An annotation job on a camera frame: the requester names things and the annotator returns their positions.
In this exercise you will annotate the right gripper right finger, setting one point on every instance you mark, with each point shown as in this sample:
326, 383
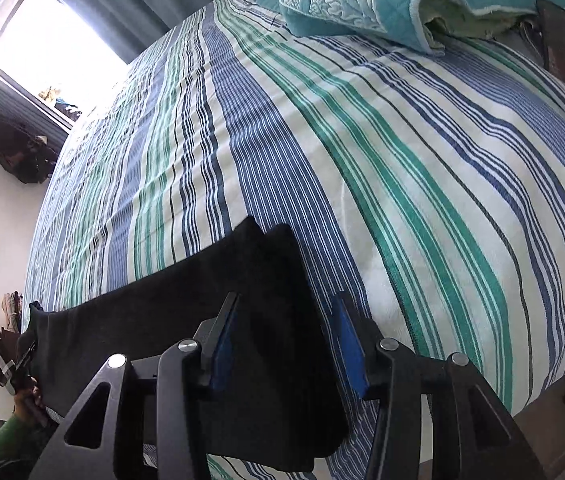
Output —
474, 435

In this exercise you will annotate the black pants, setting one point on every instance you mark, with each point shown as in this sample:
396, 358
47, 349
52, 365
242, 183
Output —
269, 390

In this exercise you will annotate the colourful clothes pile left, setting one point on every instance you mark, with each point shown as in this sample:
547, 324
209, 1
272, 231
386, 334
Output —
12, 308

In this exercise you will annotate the striped blue green bedsheet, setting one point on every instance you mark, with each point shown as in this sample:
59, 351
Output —
432, 189

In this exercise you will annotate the hanging dark bags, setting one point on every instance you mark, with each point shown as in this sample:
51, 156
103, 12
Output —
24, 153

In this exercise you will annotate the striped left curtain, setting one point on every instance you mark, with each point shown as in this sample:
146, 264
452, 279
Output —
37, 115

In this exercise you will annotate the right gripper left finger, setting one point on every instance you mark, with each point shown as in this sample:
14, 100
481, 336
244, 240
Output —
141, 419

